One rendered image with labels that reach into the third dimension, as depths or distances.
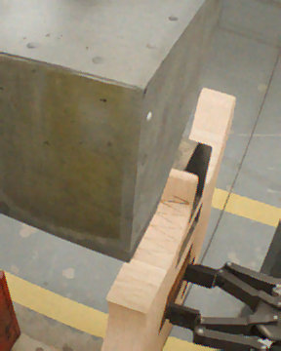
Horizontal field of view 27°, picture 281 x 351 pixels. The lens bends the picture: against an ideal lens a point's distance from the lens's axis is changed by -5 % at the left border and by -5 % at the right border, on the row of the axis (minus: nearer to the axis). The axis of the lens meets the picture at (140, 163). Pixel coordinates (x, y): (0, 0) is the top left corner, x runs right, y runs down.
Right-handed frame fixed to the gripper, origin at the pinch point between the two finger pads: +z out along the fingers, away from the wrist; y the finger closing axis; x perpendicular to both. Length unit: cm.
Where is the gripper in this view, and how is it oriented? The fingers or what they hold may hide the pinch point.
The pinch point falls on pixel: (177, 291)
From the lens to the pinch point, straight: 77.6
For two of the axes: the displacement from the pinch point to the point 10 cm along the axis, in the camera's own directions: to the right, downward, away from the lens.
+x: 0.9, -7.8, -6.2
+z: -9.3, -2.9, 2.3
